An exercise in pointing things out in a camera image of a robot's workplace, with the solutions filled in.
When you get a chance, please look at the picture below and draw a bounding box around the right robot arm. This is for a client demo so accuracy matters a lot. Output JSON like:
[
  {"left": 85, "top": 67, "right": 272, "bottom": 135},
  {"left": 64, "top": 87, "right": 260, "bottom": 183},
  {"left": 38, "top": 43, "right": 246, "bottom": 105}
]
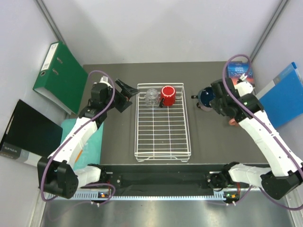
[{"left": 134, "top": 79, "right": 303, "bottom": 200}]

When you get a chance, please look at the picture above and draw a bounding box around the terracotta pink mug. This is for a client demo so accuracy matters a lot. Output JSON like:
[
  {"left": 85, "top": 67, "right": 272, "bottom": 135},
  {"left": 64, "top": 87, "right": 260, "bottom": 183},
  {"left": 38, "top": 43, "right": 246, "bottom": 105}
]
[{"left": 228, "top": 118, "right": 239, "bottom": 127}]

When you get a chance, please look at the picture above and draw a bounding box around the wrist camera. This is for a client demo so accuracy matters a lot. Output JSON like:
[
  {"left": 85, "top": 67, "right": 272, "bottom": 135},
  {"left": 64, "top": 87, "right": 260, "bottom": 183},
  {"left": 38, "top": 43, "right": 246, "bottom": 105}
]
[
  {"left": 235, "top": 74, "right": 253, "bottom": 97},
  {"left": 99, "top": 76, "right": 112, "bottom": 88}
]

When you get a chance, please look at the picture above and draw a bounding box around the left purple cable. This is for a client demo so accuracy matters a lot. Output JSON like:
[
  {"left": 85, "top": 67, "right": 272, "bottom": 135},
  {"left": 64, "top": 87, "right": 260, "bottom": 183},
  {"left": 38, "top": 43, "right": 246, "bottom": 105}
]
[{"left": 39, "top": 70, "right": 116, "bottom": 206}]

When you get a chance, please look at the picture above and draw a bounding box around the Jane Eyre book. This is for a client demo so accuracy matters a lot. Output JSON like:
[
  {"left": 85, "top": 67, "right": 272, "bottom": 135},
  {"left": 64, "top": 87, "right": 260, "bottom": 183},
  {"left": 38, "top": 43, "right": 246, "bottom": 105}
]
[{"left": 226, "top": 61, "right": 255, "bottom": 88}]

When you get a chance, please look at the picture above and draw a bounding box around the green lever arch binder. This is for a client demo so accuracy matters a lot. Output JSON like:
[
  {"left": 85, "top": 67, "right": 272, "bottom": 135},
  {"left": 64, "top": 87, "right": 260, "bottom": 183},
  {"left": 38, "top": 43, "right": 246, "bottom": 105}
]
[{"left": 33, "top": 41, "right": 88, "bottom": 114}]

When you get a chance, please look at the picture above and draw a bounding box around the teal shirt folding board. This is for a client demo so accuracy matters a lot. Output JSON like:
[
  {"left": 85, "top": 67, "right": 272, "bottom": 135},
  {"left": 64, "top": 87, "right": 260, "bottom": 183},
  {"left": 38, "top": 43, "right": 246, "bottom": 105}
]
[{"left": 61, "top": 119, "right": 104, "bottom": 170}]

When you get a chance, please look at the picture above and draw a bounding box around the black clip file folder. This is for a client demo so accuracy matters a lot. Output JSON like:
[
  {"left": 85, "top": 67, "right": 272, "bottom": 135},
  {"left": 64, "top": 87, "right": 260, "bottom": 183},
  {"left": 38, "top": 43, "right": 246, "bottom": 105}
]
[{"left": 0, "top": 100, "right": 63, "bottom": 167}]

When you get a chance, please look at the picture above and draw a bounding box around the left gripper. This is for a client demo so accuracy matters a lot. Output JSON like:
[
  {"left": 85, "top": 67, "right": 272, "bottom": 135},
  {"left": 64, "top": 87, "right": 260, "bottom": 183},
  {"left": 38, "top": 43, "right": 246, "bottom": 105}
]
[{"left": 103, "top": 79, "right": 140, "bottom": 112}]

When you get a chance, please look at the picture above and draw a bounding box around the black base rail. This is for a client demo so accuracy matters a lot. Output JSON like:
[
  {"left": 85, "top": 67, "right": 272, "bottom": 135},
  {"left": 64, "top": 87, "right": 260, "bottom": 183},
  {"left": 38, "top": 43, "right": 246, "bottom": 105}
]
[{"left": 80, "top": 163, "right": 240, "bottom": 191}]

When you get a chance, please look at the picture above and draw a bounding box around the slotted cable duct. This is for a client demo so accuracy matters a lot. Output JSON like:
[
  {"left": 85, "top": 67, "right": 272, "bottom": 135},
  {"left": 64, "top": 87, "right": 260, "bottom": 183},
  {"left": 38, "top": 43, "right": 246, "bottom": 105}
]
[{"left": 47, "top": 190, "right": 240, "bottom": 201}]

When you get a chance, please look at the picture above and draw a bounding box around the white wire dish rack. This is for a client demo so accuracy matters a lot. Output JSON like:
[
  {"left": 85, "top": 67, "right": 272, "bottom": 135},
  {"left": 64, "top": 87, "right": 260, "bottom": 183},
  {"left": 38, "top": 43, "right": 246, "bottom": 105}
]
[{"left": 134, "top": 83, "right": 191, "bottom": 162}]

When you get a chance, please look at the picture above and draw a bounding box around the blue folder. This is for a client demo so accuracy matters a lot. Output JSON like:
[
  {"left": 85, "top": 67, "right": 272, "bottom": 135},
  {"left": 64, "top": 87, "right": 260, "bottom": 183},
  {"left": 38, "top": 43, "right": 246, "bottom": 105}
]
[{"left": 256, "top": 62, "right": 303, "bottom": 128}]

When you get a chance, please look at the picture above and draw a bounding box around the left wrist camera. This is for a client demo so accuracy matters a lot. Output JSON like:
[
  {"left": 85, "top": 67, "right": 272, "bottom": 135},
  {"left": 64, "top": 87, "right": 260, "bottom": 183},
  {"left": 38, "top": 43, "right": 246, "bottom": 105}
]
[{"left": 99, "top": 76, "right": 112, "bottom": 88}]

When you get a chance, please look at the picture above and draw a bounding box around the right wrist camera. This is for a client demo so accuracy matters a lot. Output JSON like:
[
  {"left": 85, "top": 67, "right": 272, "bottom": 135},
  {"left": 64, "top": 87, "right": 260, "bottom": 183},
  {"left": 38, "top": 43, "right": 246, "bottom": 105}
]
[{"left": 235, "top": 74, "right": 253, "bottom": 97}]

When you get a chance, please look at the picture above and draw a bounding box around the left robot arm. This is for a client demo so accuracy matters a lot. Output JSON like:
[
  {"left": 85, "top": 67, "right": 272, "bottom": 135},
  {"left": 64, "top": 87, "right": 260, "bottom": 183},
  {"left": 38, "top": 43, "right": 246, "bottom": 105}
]
[{"left": 37, "top": 76, "right": 140, "bottom": 201}]

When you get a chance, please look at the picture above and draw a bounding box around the red ceramic mug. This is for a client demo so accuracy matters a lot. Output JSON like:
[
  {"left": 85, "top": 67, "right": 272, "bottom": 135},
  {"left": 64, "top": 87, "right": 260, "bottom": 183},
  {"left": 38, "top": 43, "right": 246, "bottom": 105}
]
[{"left": 159, "top": 86, "right": 176, "bottom": 108}]

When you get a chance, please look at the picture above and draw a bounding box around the lilac ceramic mug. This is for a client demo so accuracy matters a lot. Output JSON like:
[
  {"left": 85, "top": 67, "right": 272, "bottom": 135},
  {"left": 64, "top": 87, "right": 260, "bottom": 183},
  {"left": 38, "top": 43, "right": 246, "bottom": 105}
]
[{"left": 197, "top": 103, "right": 212, "bottom": 112}]

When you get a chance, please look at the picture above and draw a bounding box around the dark blue mug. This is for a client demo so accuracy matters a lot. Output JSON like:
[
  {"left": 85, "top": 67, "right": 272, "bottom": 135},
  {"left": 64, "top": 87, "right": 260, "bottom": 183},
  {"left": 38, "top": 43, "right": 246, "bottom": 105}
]
[{"left": 191, "top": 87, "right": 215, "bottom": 110}]

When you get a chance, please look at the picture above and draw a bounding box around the clear glass cup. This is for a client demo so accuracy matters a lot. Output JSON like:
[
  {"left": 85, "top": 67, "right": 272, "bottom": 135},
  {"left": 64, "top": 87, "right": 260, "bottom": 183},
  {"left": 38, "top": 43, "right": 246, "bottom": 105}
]
[{"left": 145, "top": 88, "right": 160, "bottom": 109}]

